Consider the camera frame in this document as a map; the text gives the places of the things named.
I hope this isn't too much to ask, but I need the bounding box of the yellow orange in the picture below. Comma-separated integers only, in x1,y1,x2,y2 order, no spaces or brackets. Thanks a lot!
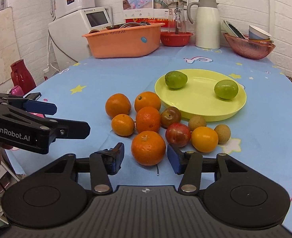
191,126,218,153

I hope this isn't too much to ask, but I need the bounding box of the brown longan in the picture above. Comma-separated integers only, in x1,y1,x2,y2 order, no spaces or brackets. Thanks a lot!
188,115,207,132
214,124,231,145

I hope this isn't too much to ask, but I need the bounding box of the glass pitcher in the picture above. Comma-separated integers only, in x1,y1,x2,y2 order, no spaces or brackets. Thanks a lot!
168,2,187,35

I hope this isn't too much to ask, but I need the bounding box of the green fruit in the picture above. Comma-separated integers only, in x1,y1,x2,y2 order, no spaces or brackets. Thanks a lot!
165,71,188,89
214,80,239,100

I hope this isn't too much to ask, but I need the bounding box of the red plastic basket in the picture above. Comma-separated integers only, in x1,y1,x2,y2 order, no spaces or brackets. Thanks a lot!
160,32,193,47

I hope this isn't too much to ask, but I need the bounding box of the white thermos jug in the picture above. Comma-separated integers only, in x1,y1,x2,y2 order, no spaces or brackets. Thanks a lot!
187,0,221,49

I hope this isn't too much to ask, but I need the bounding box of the white water dispenser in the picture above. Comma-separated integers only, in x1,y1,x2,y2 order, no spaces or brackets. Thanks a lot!
49,6,113,71

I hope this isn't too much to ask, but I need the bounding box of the blue patterned tablecloth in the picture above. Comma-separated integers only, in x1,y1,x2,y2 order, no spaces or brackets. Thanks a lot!
6,43,292,237

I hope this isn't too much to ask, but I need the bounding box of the dark brown plum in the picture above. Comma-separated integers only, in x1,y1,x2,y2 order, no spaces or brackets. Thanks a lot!
160,106,182,128

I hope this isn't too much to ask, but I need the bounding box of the red plum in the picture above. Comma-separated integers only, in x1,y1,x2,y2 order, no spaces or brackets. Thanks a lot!
165,123,191,147

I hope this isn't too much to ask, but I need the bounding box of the red thermos bottle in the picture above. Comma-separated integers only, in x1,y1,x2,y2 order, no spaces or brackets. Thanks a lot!
11,59,36,95

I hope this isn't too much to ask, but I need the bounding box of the orange plastic basket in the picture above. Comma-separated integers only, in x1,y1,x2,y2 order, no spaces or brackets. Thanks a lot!
83,23,164,59

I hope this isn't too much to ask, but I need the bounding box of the large front orange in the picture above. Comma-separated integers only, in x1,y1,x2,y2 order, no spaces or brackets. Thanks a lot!
131,131,166,166

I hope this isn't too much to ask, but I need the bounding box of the yellow plastic plate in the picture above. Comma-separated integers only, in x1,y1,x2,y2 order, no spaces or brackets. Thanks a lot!
154,69,247,121

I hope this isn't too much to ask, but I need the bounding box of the small orange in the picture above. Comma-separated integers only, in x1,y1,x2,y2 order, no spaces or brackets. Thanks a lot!
111,114,135,136

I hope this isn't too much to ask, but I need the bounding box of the copper pink bowl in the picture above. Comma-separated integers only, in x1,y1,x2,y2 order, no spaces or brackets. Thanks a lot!
223,33,276,60

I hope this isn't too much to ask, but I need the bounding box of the green white dish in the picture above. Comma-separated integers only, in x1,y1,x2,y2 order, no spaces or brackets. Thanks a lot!
222,20,245,39

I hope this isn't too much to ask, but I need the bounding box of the white blue cup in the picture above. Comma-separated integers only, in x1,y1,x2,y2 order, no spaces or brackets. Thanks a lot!
249,25,271,40

